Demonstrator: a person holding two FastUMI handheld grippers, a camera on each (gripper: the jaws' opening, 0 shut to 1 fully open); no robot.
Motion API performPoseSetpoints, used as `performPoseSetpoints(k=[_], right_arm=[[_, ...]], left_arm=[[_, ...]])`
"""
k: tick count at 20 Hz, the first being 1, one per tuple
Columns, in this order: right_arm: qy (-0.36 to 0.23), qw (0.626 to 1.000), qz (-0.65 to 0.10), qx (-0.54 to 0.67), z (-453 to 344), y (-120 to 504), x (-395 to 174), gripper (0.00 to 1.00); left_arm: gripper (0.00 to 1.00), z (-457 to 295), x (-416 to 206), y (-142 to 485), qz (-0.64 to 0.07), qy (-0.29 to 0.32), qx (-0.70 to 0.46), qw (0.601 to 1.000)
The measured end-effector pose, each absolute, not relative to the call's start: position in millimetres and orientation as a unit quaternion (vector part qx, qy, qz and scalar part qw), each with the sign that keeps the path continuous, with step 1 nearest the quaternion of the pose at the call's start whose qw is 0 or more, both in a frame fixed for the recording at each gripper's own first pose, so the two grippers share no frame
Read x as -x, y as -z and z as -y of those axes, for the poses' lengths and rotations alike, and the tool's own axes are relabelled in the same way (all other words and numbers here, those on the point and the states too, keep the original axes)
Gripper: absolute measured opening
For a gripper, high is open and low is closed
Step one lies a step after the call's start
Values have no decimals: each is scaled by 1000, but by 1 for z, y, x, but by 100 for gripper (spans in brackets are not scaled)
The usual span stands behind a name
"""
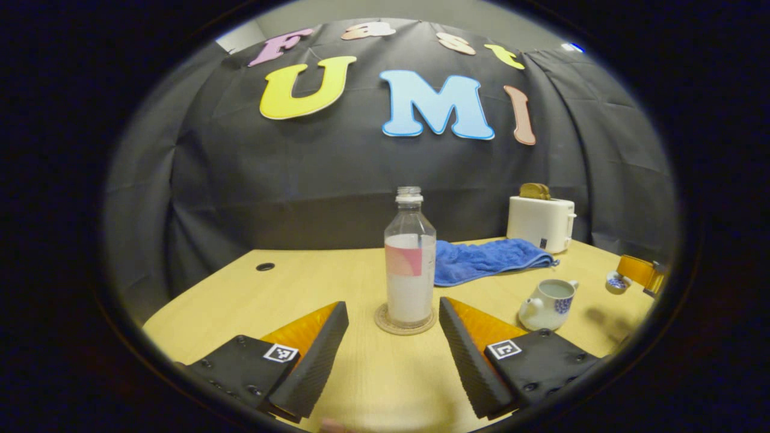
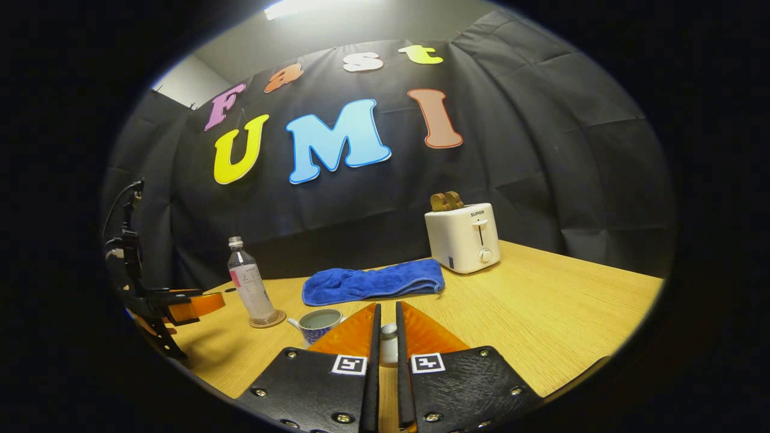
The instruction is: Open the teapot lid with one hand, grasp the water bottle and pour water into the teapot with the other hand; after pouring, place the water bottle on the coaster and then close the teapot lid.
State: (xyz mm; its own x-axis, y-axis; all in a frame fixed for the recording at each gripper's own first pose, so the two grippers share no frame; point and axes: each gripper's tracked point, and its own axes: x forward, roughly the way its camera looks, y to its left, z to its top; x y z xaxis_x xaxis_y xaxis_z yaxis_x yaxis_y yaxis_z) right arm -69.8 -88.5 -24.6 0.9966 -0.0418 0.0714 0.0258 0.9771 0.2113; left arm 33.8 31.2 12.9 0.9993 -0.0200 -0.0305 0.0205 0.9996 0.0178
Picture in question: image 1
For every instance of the brown bread slice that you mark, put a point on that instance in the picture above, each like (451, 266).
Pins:
(534, 192)

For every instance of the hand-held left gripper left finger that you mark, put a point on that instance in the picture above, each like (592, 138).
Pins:
(316, 367)

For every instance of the white toaster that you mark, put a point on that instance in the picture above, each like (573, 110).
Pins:
(538, 222)

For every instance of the white blue-patterned teacup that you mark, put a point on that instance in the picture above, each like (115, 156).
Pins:
(544, 313)

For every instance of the black backdrop cloth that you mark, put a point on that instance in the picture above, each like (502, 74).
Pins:
(301, 180)

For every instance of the round brown coaster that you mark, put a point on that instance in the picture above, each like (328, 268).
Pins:
(385, 326)

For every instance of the blue towel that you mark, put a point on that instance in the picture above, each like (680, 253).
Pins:
(481, 261)

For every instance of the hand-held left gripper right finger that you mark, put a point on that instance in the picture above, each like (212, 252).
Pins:
(466, 361)

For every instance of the clear plastic water bottle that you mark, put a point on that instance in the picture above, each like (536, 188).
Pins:
(409, 294)

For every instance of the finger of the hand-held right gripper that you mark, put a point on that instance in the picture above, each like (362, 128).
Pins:
(637, 270)

